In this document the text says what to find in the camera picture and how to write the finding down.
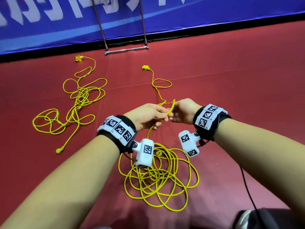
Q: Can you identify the person's right hand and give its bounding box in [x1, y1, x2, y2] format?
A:
[168, 98, 203, 125]

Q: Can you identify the person's left hand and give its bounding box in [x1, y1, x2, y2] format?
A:
[123, 103, 170, 133]

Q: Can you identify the yellow cord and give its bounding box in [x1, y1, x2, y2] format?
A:
[32, 55, 108, 155]
[118, 64, 200, 212]

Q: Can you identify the metal rack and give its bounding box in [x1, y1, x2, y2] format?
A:
[91, 0, 150, 56]

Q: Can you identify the person's right forearm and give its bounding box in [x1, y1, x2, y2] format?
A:
[214, 118, 305, 220]

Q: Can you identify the person's left forearm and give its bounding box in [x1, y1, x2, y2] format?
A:
[0, 135, 122, 229]

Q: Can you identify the black marker wristband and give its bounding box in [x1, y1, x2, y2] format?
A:
[193, 103, 233, 141]
[97, 115, 138, 155]

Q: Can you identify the blue banner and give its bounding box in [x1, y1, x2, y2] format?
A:
[0, 0, 305, 55]

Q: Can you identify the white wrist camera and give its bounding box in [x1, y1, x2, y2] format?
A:
[132, 138, 156, 169]
[178, 129, 203, 158]

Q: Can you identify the black cable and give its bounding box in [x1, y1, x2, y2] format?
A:
[240, 164, 263, 222]

